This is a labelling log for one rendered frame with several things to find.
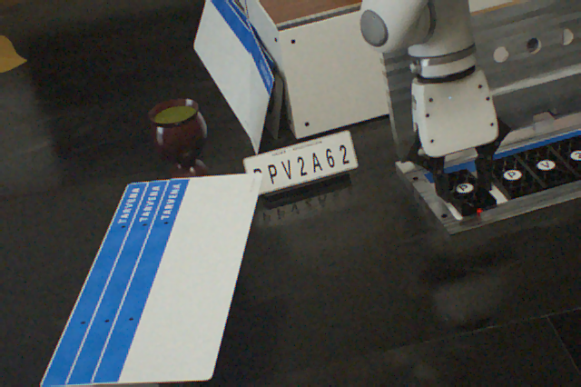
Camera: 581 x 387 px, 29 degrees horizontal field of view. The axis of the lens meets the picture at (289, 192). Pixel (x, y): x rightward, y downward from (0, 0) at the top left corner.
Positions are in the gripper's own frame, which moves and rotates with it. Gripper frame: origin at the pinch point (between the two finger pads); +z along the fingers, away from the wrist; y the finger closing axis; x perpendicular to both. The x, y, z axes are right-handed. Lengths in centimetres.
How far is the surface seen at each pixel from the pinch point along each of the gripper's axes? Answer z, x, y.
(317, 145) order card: -4.6, 17.4, -15.0
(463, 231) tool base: 3.9, -6.7, -3.4
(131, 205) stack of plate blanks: -7.0, 6.6, -43.0
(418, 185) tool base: 1.1, 5.7, -4.5
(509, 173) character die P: 1.1, 1.0, 6.9
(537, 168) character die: 1.3, 0.3, 10.6
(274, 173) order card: -2.5, 16.9, -22.0
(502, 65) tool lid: -10.7, 11.1, 12.0
